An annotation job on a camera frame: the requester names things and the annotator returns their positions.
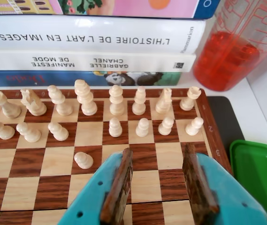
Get white art history book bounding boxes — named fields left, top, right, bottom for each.
left=0, top=15, right=206, bottom=56

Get white Gabrielle Chanel book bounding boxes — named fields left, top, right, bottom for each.
left=0, top=49, right=197, bottom=73

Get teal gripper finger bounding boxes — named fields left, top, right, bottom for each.
left=182, top=142, right=267, bottom=225
left=57, top=148, right=134, bottom=225

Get light wooden bishop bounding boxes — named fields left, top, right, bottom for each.
left=47, top=84, right=74, bottom=116
left=131, top=86, right=147, bottom=116

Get light wooden king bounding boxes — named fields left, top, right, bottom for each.
left=74, top=79, right=98, bottom=116

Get wooden folding chessboard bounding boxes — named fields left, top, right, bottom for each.
left=0, top=88, right=234, bottom=225

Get green plastic tray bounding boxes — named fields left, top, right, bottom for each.
left=229, top=140, right=267, bottom=225

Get light wooden pawn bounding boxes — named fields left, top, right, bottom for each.
left=0, top=119, right=15, bottom=140
left=47, top=121, right=69, bottom=142
left=185, top=117, right=205, bottom=136
left=74, top=151, right=94, bottom=170
left=158, top=116, right=175, bottom=136
left=108, top=117, right=123, bottom=138
left=135, top=117, right=150, bottom=138
left=15, top=122, right=42, bottom=143

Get dark grey table mat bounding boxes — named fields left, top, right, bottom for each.
left=206, top=96, right=245, bottom=150

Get light wooden queen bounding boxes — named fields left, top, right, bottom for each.
left=108, top=84, right=126, bottom=116

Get red transparent measuring cup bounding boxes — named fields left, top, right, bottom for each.
left=193, top=0, right=267, bottom=92

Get light wooden knight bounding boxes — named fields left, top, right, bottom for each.
left=155, top=88, right=173, bottom=114
left=20, top=88, right=47, bottom=117

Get blue panda picture book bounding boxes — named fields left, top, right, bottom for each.
left=0, top=70, right=183, bottom=87

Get pink illustrated book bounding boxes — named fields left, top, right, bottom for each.
left=0, top=0, right=222, bottom=19

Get light wooden rook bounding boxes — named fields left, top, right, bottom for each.
left=0, top=90, right=22, bottom=119
left=179, top=86, right=202, bottom=112

